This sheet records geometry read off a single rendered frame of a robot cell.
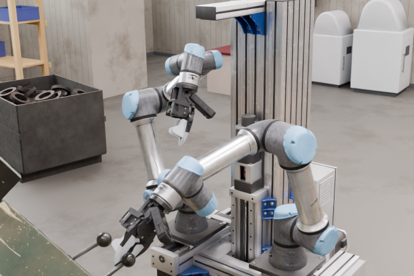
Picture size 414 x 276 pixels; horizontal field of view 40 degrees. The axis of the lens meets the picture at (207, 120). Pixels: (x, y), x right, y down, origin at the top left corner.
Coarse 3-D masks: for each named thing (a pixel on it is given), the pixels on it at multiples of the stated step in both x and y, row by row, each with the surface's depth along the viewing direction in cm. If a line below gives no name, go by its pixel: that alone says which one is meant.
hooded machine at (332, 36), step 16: (320, 16) 944; (336, 16) 933; (320, 32) 950; (336, 32) 931; (352, 32) 960; (320, 48) 953; (336, 48) 933; (320, 64) 960; (336, 64) 940; (320, 80) 967; (336, 80) 947
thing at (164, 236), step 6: (150, 210) 156; (156, 210) 155; (156, 216) 153; (162, 216) 154; (156, 222) 151; (162, 222) 151; (156, 228) 150; (162, 228) 149; (168, 228) 153; (156, 234) 150; (162, 234) 148; (168, 234) 149; (162, 240) 148; (168, 240) 149
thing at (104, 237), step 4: (104, 232) 142; (100, 236) 141; (104, 236) 141; (108, 236) 141; (100, 240) 140; (104, 240) 140; (108, 240) 141; (96, 244) 142; (100, 244) 140; (104, 244) 140; (108, 244) 141; (88, 248) 142; (92, 248) 142; (80, 252) 142; (84, 252) 142; (76, 256) 142
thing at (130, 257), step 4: (124, 256) 149; (128, 256) 149; (132, 256) 150; (124, 260) 149; (128, 260) 149; (132, 260) 149; (120, 264) 150; (124, 264) 149; (128, 264) 149; (132, 264) 149; (116, 268) 150; (120, 268) 150; (112, 272) 150
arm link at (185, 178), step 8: (184, 160) 162; (192, 160) 161; (176, 168) 161; (184, 168) 160; (192, 168) 160; (200, 168) 162; (168, 176) 160; (176, 176) 159; (184, 176) 159; (192, 176) 160; (168, 184) 158; (176, 184) 158; (184, 184) 159; (192, 184) 161; (200, 184) 163; (184, 192) 160; (192, 192) 162
